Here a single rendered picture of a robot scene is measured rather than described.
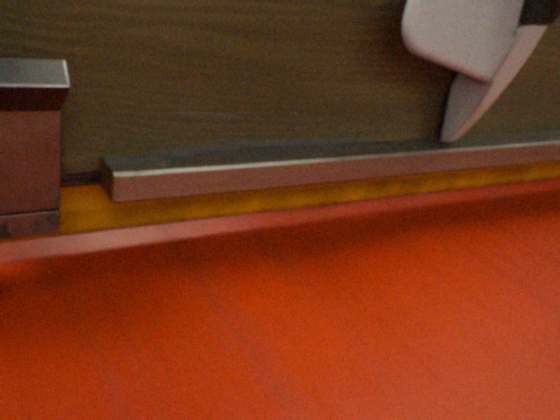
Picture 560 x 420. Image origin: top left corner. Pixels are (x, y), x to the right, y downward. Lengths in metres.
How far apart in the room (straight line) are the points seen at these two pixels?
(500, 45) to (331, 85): 0.06
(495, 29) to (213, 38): 0.10
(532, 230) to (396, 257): 0.08
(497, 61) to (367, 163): 0.06
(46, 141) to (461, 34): 0.14
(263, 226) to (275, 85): 0.06
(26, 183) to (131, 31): 0.05
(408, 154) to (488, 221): 0.08
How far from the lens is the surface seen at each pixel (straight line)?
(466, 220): 0.31
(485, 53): 0.25
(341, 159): 0.23
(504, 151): 0.29
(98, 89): 0.20
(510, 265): 0.28
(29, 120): 0.18
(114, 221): 0.23
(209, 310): 0.21
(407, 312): 0.23
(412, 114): 0.26
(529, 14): 0.25
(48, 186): 0.19
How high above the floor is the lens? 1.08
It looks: 26 degrees down
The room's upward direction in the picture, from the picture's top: 11 degrees clockwise
